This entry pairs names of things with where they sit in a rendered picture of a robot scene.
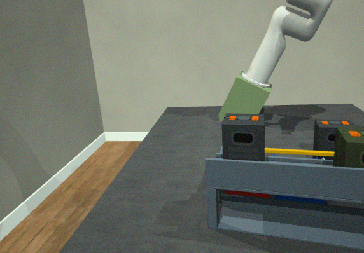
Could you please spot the red bin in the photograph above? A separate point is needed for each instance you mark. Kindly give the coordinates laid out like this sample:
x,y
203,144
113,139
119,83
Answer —
x,y
248,194

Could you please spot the grey open bin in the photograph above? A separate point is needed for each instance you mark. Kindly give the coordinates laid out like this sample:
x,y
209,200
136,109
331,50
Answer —
x,y
347,204

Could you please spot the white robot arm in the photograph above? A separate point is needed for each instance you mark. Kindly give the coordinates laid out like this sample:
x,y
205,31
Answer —
x,y
290,22

